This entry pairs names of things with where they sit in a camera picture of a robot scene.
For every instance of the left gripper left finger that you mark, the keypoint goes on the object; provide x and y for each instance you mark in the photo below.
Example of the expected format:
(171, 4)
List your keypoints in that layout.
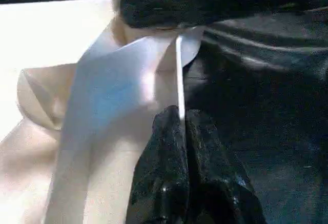
(161, 172)

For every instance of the black mat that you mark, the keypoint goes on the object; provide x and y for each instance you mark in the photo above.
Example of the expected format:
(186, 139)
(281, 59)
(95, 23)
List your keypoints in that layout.
(271, 121)

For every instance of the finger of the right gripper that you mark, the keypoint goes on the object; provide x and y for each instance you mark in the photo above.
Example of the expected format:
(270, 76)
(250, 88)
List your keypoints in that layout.
(179, 3)

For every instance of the white plastic table top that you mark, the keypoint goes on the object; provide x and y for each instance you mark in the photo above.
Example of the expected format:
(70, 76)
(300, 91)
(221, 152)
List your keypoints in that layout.
(77, 106)

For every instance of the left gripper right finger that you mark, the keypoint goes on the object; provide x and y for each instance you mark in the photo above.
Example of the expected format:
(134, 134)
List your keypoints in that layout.
(220, 183)

